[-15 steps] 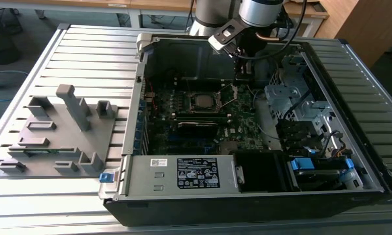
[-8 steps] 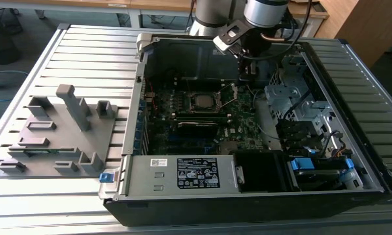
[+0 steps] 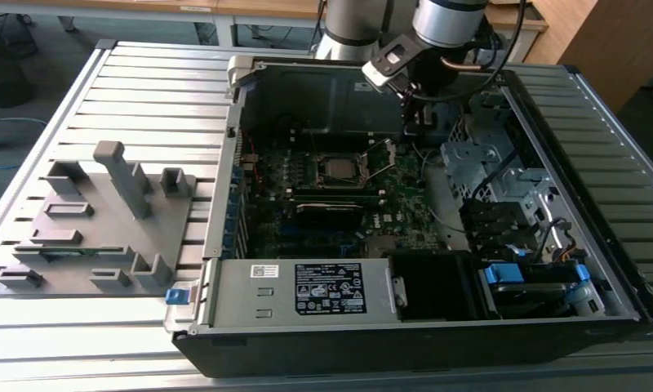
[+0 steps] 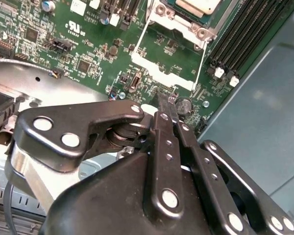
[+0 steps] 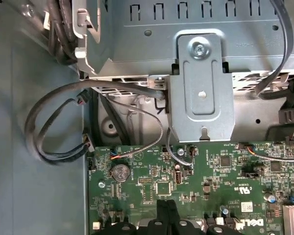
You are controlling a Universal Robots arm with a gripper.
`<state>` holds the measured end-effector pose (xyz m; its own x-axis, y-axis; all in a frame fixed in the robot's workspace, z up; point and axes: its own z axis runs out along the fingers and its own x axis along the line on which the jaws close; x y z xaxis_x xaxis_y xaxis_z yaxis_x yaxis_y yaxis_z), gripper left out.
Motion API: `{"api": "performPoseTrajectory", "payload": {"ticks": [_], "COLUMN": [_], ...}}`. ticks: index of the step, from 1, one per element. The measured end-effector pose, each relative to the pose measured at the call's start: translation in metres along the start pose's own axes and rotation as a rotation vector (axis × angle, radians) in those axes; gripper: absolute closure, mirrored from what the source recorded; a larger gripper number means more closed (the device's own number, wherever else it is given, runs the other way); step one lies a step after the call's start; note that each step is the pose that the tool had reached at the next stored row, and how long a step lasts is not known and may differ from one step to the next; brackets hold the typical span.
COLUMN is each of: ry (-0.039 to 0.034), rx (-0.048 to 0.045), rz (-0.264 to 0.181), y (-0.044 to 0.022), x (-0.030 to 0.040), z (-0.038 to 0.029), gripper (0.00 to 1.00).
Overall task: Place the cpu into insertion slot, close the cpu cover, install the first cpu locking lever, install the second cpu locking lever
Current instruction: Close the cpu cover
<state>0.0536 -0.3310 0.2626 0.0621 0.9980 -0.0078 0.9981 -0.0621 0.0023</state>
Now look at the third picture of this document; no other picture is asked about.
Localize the grey parts rack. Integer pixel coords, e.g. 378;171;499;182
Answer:
0;140;200;297

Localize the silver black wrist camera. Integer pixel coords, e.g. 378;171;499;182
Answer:
360;34;432;94

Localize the blue floor cable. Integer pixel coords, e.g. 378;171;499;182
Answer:
0;116;51;168

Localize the black RAM slot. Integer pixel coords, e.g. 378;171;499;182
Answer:
292;194;380;200
292;189;380;196
292;198;380;204
292;185;380;192

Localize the wide blue carrier tab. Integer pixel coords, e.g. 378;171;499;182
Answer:
482;263;526;285

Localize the open black PC case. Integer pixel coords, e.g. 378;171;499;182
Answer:
163;55;653;379

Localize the silver power supply unit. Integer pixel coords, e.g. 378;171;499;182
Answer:
194;256;410;327

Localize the grey chipset heat sink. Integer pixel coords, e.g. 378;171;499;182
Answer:
366;235;400;253

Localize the black cable bundle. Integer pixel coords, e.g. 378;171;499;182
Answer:
460;199;532;256

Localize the wooden cabinet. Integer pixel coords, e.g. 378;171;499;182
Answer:
526;0;653;114

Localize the silver metal disk bay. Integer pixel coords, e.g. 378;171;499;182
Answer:
439;140;558;213

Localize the black waste bin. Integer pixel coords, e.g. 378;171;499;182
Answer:
0;79;38;109

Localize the green motherboard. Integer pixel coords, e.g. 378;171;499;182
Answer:
238;134;462;261

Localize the CPU socket metal frame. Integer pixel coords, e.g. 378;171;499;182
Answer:
312;153;380;189

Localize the grey case latch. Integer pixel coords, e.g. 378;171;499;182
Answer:
226;56;256;100

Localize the black wire basket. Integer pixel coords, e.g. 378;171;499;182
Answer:
0;11;39;60

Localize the small graphics card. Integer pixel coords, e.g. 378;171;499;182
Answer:
294;201;366;233

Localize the wooden desk white frame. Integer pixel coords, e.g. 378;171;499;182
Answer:
487;7;550;62
0;0;328;48

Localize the green RAM stick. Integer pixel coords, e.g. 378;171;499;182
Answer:
39;247;99;259

